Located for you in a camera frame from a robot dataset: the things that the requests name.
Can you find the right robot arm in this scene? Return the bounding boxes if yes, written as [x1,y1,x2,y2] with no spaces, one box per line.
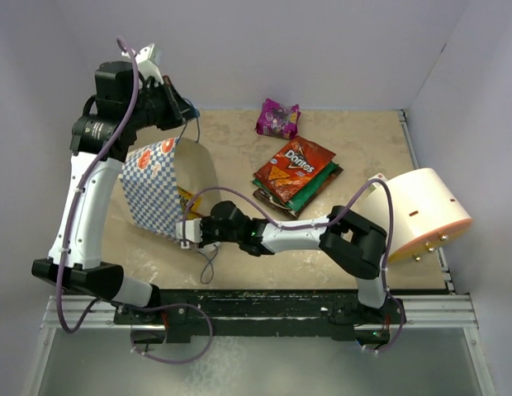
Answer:
[194,200,405,324]

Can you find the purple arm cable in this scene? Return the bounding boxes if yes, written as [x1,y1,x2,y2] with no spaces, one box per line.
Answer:
[53,35,140,334]
[179,179,407,356]

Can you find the small green white box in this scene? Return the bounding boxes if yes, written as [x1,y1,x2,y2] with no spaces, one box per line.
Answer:
[368,172,388,182]

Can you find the red snack packet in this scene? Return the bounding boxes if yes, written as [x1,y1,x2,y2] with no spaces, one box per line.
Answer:
[253,136,335,203]

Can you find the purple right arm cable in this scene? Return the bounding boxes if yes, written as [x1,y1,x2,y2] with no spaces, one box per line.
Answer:
[179,179,407,356]

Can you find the green snack box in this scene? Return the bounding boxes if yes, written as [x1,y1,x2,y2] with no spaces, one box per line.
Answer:
[252,162,343,215]

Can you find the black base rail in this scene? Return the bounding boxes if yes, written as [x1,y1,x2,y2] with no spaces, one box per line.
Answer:
[114,290,403,345]

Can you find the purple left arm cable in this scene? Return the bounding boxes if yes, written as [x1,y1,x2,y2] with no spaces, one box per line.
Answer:
[53,35,140,334]

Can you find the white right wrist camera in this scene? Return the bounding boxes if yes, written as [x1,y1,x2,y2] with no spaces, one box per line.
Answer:
[176,218,202,250]

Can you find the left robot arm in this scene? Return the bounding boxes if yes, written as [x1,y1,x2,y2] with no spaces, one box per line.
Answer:
[31,60,197,323]

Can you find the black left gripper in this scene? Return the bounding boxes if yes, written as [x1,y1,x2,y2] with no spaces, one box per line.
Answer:
[126,75,200,132]

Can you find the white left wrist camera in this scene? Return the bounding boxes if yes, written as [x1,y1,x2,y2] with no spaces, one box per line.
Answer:
[132,43,164,88]

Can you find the blue checkered paper bag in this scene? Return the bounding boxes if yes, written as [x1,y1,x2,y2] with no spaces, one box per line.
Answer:
[117,105,222,285]

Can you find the yellow candy packet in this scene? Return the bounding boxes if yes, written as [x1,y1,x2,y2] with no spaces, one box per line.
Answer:
[176,186,203,221]

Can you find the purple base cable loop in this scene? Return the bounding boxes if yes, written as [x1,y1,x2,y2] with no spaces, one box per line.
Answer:
[129,304,215,365]

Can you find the purple candy snack bag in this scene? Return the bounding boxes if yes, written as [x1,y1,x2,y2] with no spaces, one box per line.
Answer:
[255,98,301,139]

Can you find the cream cylindrical appliance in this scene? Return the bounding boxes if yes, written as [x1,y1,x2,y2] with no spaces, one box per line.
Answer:
[376,168,472,262]

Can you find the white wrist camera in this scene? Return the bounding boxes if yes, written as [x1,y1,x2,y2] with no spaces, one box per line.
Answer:
[176,218,202,250]
[132,43,164,88]

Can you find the brown sea salt chips bag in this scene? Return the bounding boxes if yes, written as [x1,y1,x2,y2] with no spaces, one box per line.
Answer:
[252,163,343,220]

